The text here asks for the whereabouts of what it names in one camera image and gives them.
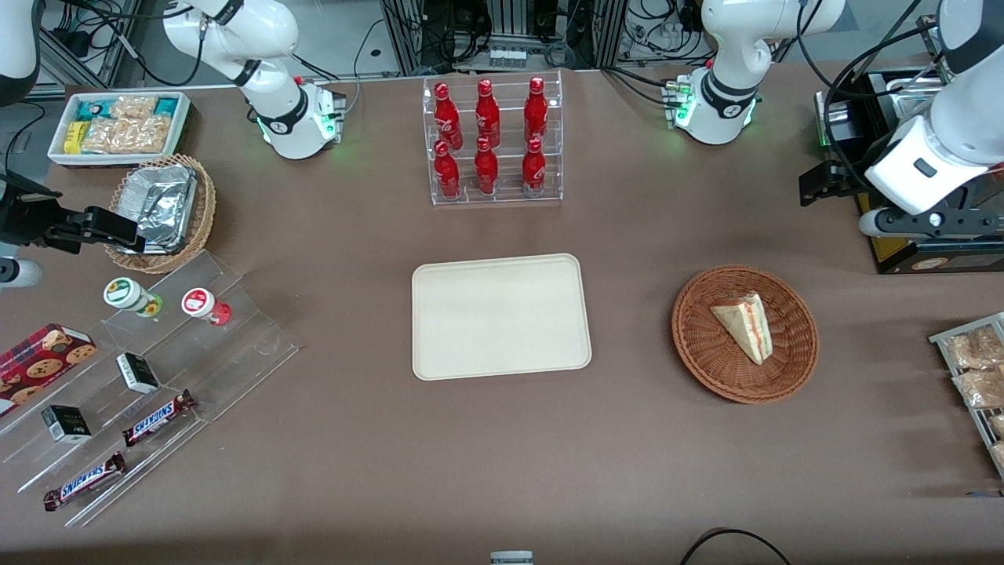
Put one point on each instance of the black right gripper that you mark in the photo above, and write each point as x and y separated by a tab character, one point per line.
20	216

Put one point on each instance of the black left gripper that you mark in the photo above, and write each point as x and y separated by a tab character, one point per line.
849	175

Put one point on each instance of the triangle sandwich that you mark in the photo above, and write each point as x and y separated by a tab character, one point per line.
747	326

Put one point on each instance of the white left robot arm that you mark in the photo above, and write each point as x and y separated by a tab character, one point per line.
725	47

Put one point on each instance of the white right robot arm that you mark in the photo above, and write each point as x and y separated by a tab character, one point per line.
274	47

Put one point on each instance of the light wicker basket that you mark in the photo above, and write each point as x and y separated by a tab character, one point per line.
202	212

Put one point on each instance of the brown wicker basket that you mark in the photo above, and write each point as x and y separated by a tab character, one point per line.
706	353

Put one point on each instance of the beige plastic tray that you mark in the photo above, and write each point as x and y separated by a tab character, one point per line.
502	318

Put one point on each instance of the foil wrapped food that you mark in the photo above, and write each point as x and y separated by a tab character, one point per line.
161	204

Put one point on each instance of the green lidded cup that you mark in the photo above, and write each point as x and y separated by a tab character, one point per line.
124	293

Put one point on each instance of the clear bag of nuts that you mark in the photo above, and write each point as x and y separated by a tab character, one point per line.
125	135
133	106

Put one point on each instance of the white snack bin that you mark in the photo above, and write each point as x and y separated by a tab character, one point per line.
59	149

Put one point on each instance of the yellow snack pack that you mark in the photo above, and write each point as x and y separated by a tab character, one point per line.
74	136

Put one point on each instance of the black food warmer case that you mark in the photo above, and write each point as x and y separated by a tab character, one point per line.
898	257

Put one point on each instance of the red lidded cup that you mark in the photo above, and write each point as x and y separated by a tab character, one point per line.
199	302

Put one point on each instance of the teal snack pack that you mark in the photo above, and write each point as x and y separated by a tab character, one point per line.
89	107
167	107

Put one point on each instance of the small black box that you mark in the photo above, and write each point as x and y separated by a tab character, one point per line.
137	373
66	424

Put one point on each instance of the red cookie box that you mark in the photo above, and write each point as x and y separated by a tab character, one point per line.
39	365

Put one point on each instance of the clear acrylic stepped shelf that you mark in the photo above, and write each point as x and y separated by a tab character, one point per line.
235	345

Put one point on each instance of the Snickers bar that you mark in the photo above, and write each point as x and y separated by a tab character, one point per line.
85	480
157	417

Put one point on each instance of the clear bag of snacks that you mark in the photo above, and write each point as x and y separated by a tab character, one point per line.
999	455
998	425
980	388
973	349

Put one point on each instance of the red cola bottle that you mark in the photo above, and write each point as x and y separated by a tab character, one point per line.
448	118
533	169
447	174
487	116
536	111
486	171

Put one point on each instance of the clear acrylic bottle rack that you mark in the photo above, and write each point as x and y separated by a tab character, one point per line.
506	196

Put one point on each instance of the white power strip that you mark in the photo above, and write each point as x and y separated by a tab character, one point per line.
507	57

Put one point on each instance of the small grey device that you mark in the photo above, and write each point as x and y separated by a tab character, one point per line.
511	558

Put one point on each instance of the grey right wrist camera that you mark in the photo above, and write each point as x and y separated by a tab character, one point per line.
20	273

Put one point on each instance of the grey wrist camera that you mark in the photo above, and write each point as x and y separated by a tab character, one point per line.
20	273
933	221

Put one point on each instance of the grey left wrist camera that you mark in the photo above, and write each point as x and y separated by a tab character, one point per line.
933	221

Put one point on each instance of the aluminium frame rack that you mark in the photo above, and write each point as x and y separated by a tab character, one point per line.
408	35

